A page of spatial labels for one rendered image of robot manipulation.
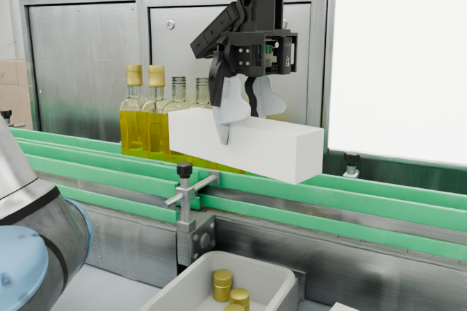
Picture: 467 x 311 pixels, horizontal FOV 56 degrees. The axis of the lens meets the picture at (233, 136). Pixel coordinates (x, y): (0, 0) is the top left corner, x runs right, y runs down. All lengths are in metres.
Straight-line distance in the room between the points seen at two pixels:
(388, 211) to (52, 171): 0.68
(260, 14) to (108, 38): 0.74
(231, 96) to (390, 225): 0.36
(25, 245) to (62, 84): 0.88
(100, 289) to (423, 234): 0.59
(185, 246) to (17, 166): 0.32
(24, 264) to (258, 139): 0.30
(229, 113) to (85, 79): 0.80
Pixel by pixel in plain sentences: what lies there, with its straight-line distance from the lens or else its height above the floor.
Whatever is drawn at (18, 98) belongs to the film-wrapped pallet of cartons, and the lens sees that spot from 5.34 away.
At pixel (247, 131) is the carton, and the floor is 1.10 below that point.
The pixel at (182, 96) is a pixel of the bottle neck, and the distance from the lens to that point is 0.90.
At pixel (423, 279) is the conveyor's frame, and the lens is 0.79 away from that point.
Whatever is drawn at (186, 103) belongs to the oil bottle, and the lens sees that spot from 0.90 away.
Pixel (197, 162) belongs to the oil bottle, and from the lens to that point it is 0.89.
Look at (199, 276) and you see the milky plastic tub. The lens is 0.79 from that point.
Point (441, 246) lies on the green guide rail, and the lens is 0.78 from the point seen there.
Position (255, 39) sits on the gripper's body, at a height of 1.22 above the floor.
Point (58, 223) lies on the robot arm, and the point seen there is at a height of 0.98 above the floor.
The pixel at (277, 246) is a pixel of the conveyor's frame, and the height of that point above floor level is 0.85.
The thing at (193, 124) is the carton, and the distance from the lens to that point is 0.64.
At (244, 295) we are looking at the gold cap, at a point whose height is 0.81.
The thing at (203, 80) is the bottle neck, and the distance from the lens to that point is 0.87.
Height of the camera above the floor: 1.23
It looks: 13 degrees down
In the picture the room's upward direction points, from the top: straight up
